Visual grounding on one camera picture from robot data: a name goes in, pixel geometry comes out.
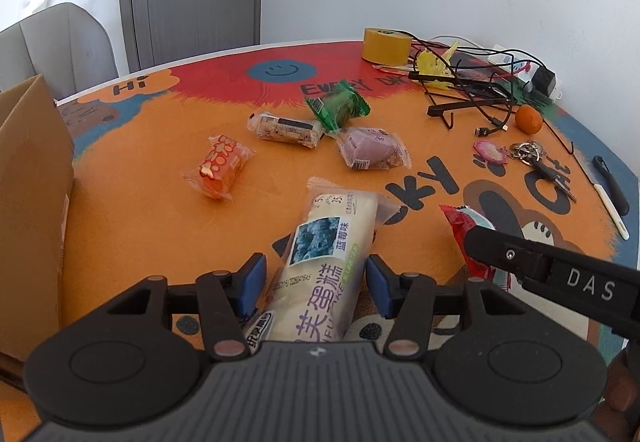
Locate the yellow plastic bag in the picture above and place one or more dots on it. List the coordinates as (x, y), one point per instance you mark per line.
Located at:
(432, 62)

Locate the blueberry cake packet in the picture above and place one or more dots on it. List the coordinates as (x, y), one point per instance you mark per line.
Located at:
(320, 252)

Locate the bunch of keys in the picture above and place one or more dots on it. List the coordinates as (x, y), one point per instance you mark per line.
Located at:
(542, 162)

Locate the person's right hand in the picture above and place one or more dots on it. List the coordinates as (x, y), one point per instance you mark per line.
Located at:
(625, 382)

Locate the yellow tape roll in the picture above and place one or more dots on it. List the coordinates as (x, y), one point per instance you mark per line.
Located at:
(386, 45)

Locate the black white utility knife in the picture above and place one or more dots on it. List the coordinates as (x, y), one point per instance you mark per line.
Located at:
(612, 182)

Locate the black charger adapter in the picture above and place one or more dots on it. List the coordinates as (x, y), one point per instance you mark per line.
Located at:
(543, 82)

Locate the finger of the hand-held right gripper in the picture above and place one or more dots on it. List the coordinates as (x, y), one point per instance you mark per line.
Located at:
(505, 249)

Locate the black metal stand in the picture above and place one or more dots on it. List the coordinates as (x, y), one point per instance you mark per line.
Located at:
(465, 102)

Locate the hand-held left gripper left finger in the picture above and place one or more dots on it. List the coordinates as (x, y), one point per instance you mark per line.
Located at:
(252, 284)

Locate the purple pastry packet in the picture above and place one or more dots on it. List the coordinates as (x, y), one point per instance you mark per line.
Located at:
(370, 148)

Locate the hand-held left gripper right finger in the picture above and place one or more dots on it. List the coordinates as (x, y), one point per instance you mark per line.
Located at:
(381, 284)

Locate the grey chair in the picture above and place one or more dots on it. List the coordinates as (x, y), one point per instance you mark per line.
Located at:
(60, 47)

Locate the orange snack packet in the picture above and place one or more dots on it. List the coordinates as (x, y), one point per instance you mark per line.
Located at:
(220, 165)

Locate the red snack packet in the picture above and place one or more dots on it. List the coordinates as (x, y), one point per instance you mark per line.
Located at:
(460, 219)

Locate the small orange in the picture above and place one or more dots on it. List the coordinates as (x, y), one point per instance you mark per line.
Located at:
(529, 118)

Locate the white pen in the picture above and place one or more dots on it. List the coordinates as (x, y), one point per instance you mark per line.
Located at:
(617, 219)

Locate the clear beige biscuit packet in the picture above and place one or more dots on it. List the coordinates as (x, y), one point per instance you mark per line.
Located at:
(285, 130)

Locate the white power strip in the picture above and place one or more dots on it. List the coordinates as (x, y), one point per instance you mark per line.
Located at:
(515, 60)

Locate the brown cardboard box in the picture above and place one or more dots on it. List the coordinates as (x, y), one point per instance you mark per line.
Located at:
(30, 222)

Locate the dark green snack packet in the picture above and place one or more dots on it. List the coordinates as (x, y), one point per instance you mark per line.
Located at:
(336, 105)

